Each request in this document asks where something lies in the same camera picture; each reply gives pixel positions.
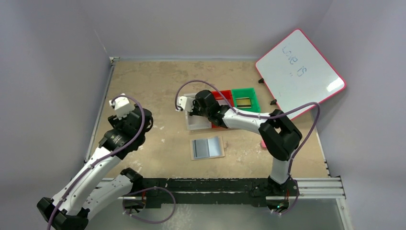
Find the green plastic bin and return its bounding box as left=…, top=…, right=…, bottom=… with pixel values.
left=231, top=88, right=261, bottom=113

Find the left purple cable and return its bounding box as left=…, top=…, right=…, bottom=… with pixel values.
left=45, top=94, right=177, bottom=230

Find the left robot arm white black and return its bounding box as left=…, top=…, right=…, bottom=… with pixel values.
left=37, top=104, right=153, bottom=230

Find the red plastic bin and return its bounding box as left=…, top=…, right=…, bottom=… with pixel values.
left=211, top=90, right=236, bottom=129

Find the pink eraser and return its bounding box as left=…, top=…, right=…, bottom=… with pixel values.
left=260, top=141, right=267, bottom=149

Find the purple cable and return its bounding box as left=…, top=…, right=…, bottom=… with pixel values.
left=175, top=79, right=321, bottom=217
left=45, top=94, right=177, bottom=230

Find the aluminium table frame rail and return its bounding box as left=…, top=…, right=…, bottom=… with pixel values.
left=57, top=57, right=121, bottom=230

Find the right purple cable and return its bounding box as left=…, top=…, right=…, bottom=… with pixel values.
left=175, top=79, right=321, bottom=217

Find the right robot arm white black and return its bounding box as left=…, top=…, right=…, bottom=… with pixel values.
left=177, top=90, right=303, bottom=185

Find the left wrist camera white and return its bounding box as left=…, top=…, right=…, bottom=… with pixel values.
left=109, top=94, right=134, bottom=120

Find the pink framed whiteboard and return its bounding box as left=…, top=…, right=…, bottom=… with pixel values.
left=255, top=29, right=346, bottom=112

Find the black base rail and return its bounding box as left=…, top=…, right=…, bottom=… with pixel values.
left=113, top=177, right=305, bottom=210

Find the gold credit card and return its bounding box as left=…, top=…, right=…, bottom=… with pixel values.
left=235, top=97, right=252, bottom=109

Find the white plastic bin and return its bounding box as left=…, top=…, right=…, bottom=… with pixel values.
left=185, top=112, right=212, bottom=130

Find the beige card holder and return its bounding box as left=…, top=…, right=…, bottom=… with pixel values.
left=190, top=136, right=225, bottom=161

